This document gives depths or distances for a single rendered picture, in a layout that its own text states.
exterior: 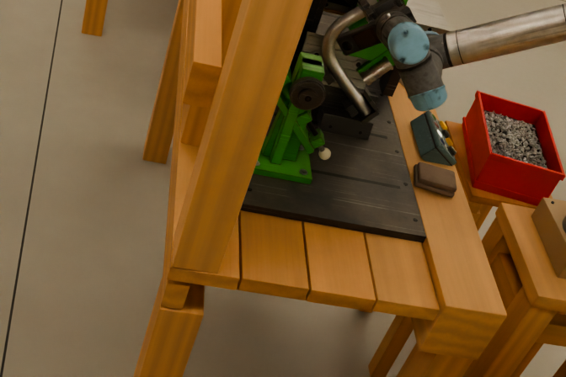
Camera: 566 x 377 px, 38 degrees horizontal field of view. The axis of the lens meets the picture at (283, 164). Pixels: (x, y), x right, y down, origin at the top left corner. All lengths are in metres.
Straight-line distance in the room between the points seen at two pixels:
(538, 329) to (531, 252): 0.18
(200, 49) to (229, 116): 0.15
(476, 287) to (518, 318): 0.26
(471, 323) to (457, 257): 0.15
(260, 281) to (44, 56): 2.24
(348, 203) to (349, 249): 0.13
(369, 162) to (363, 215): 0.20
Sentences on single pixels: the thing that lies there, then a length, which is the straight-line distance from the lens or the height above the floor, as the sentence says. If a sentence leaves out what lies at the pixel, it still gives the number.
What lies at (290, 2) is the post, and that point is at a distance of 1.25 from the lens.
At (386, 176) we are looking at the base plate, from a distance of 1.98.
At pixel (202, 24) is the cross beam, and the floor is 1.27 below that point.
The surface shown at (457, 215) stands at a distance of 1.97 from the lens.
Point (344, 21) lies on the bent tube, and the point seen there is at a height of 1.16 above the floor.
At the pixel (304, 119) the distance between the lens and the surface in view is 1.79.
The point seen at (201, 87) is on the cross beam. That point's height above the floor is 1.23.
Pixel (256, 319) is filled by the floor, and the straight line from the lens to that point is 2.76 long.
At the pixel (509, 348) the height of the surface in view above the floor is 0.66.
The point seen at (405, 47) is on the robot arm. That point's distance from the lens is 1.65.
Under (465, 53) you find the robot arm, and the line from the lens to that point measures 1.81.
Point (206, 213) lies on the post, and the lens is 1.49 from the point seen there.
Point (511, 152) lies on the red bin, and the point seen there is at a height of 0.89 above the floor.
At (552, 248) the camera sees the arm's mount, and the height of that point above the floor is 0.88.
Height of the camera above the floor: 2.01
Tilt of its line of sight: 36 degrees down
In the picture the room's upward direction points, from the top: 20 degrees clockwise
